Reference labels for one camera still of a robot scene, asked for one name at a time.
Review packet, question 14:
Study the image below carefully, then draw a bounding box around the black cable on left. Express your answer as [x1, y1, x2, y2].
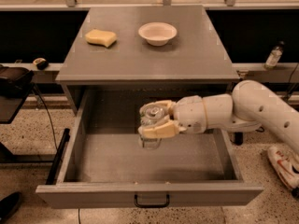
[32, 83, 60, 152]

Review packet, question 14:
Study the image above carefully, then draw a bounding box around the grey cabinet with top surface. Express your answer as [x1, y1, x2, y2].
[56, 6, 239, 110]

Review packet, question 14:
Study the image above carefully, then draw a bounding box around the black power cable and adapter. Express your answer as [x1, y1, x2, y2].
[233, 126, 265, 147]

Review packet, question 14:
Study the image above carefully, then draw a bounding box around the black and yellow tape measure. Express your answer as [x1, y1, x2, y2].
[33, 58, 49, 70]

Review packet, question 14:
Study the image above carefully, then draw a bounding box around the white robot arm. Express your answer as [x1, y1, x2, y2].
[138, 80, 299, 153]

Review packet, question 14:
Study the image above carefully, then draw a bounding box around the white and red sneaker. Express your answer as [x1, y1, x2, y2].
[267, 146, 299, 190]

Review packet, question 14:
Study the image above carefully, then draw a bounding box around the black drawer handle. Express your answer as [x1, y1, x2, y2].
[134, 194, 170, 209]

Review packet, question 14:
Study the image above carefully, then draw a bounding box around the open grey top drawer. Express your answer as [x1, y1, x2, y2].
[36, 89, 263, 208]

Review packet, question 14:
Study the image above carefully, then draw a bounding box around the black bag on side table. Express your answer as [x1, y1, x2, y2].
[0, 65, 34, 98]

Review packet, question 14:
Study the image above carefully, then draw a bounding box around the black shoe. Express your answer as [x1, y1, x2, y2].
[0, 192, 22, 224]

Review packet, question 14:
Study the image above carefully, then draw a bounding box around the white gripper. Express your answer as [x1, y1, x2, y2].
[138, 96, 206, 139]

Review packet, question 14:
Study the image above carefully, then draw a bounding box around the yellow sponge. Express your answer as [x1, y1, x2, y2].
[85, 29, 117, 48]

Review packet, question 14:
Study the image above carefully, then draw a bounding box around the white paper bowl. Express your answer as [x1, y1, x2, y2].
[138, 22, 178, 47]

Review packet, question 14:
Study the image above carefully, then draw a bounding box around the clear plastic bottle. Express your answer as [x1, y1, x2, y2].
[264, 41, 285, 69]

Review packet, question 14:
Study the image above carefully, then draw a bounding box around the green and silver 7up can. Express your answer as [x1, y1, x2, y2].
[139, 114, 167, 150]

